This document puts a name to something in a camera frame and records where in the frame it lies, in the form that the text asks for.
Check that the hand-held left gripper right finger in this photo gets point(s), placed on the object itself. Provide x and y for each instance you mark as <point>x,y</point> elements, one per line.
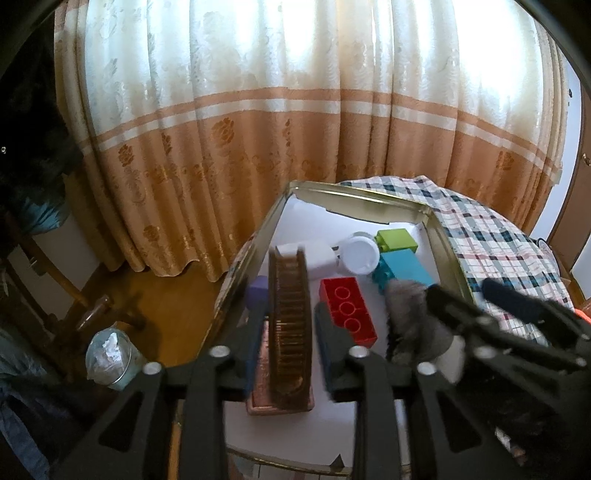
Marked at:
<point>325,350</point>

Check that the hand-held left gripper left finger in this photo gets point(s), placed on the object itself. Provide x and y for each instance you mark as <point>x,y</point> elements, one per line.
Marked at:
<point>253,346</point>

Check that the red building block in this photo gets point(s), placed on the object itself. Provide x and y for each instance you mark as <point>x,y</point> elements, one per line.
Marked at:
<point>346,309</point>

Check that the small purple box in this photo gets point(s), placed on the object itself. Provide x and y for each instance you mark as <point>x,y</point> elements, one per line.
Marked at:
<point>256,293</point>

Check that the green building block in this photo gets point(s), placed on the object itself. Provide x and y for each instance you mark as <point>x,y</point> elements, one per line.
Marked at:
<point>397,240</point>

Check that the pink copper box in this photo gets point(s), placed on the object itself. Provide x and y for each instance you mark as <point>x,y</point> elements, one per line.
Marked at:
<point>258,404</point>

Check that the orange cushion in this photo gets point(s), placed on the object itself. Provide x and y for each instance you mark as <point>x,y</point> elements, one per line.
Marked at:
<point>584,315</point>

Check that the white charger plug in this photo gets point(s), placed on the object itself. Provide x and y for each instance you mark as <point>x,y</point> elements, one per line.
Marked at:
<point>318,258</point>

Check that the cream and orange curtain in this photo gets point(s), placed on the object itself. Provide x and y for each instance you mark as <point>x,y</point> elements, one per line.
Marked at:
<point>277,115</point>

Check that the blue cloth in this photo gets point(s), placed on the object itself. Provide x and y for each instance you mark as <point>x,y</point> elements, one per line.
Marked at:
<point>18,415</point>

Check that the dark cloth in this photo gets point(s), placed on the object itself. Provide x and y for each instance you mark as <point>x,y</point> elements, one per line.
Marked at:
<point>27,138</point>

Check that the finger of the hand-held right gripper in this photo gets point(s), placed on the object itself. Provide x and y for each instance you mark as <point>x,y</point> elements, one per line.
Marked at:
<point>508,297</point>
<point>461,314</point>

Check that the blue building block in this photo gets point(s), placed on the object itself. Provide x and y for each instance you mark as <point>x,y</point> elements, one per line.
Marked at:
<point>406,267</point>

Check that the dark wooden chair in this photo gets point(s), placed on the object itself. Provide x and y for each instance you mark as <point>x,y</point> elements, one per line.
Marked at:
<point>55,277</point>

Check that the grey toy figure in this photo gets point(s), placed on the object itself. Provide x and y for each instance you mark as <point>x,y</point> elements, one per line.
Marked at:
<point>411,318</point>

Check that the gold rectangular metal tin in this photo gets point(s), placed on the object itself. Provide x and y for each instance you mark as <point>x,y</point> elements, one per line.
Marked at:
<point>369,203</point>

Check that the brown wooden comb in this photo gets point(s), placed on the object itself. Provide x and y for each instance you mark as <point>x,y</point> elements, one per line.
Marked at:
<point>288,323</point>

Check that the small bin with plastic bag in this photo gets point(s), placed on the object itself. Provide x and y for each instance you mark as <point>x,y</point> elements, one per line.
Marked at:
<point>113,360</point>

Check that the white plastic bottle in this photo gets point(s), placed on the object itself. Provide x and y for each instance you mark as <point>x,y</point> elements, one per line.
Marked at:
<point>360,256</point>

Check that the plaid tablecloth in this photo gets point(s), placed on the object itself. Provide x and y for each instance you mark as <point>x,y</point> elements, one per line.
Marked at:
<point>485,230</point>

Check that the brown wooden door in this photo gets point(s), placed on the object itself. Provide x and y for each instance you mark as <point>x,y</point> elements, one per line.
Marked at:
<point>581,194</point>

